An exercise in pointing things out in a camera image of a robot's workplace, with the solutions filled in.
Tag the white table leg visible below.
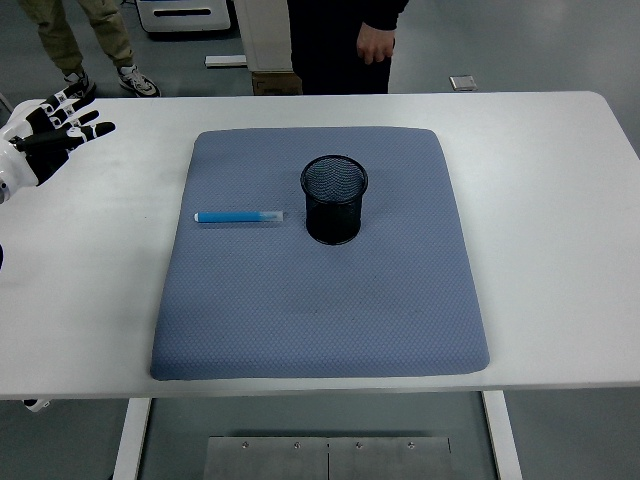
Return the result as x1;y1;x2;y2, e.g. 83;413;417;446
110;397;152;480
481;389;524;480

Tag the grey metal plate with screws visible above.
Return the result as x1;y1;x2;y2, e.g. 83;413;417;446
327;436;452;480
203;436;330;480

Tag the brown cardboard box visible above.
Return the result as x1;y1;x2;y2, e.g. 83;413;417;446
251;70;304;97

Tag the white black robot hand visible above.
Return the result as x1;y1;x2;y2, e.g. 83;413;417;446
0;85;117;205

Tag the blue-grey quilted mat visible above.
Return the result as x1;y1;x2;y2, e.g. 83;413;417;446
149;127;491;383

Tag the person's hand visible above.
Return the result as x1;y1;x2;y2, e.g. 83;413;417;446
356;22;397;66

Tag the white floor bar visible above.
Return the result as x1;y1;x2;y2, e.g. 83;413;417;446
204;54;249;69

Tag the blue marker with clear cap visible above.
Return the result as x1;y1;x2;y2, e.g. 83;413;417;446
193;209;285;226

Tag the black mesh pen holder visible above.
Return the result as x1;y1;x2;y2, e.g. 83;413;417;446
299;154;369;246

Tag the person in khaki trousers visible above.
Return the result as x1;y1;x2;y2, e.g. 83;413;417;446
18;0;162;99

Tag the white machine with dark slot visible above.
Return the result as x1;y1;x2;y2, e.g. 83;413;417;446
134;0;237;34

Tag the person in dark clothing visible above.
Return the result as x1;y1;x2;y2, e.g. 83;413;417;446
286;0;411;96

